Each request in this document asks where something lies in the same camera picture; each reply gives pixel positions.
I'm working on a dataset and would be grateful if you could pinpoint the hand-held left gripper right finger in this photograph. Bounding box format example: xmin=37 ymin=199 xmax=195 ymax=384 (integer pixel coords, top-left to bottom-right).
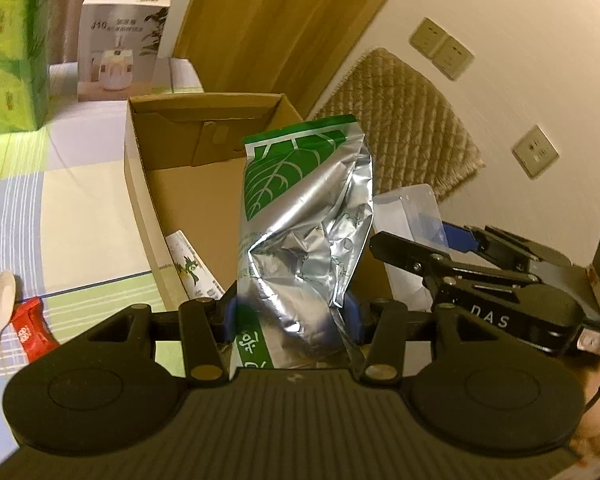
xmin=346 ymin=294 xmax=456 ymax=387

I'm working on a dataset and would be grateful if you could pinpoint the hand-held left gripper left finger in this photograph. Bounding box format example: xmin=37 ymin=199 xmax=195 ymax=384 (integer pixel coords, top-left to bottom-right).
xmin=87 ymin=294 xmax=241 ymax=387

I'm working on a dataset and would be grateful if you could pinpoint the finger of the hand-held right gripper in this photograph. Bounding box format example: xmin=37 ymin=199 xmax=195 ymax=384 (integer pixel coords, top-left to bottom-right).
xmin=442 ymin=222 xmax=573 ymax=275
xmin=369 ymin=231 xmax=541 ymax=306

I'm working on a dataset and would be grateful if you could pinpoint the clear plastic bag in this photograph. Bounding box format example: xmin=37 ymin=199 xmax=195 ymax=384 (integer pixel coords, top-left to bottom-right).
xmin=372 ymin=184 xmax=453 ymax=313

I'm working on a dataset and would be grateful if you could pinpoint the white green packet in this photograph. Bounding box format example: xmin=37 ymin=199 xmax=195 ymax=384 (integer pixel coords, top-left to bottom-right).
xmin=165 ymin=230 xmax=227 ymax=307

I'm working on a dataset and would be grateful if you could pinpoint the silver green foil pouch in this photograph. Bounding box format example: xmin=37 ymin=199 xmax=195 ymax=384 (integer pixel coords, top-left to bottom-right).
xmin=229 ymin=115 xmax=376 ymax=377

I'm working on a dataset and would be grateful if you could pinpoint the brown cardboard box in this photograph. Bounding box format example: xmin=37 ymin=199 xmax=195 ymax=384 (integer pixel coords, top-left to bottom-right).
xmin=124 ymin=92 xmax=397 ymax=312

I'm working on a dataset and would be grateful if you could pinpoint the checked cloth covered desktop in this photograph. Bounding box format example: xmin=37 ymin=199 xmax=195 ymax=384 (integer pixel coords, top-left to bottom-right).
xmin=0 ymin=57 xmax=241 ymax=480

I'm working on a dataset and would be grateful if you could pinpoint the beige quilted chair cushion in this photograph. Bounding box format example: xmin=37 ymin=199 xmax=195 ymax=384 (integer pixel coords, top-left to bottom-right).
xmin=307 ymin=47 xmax=487 ymax=203

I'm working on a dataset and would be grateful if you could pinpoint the red snack packet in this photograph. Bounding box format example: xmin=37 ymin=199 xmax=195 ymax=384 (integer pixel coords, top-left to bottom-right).
xmin=11 ymin=296 xmax=62 ymax=362

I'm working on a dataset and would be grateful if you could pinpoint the wooden door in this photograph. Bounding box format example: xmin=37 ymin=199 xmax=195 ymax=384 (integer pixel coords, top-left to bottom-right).
xmin=174 ymin=0 xmax=417 ymax=117

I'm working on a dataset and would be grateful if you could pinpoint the white humidifier box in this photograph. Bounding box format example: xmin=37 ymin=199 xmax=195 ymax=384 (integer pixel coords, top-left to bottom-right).
xmin=76 ymin=0 xmax=172 ymax=102

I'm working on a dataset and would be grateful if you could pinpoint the stack of green tissue packets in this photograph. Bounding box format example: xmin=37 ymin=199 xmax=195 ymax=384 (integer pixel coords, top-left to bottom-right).
xmin=0 ymin=0 xmax=53 ymax=135

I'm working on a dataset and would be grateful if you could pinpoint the beige curtain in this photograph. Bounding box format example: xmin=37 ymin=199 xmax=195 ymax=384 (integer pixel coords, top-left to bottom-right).
xmin=47 ymin=0 xmax=103 ymax=65

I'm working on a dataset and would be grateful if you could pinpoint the single wall socket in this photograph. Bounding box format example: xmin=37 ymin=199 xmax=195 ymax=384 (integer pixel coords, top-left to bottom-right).
xmin=511 ymin=124 xmax=561 ymax=180

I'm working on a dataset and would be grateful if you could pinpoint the double wall socket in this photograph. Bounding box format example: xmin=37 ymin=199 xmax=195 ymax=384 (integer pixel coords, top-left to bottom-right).
xmin=409 ymin=16 xmax=476 ymax=82

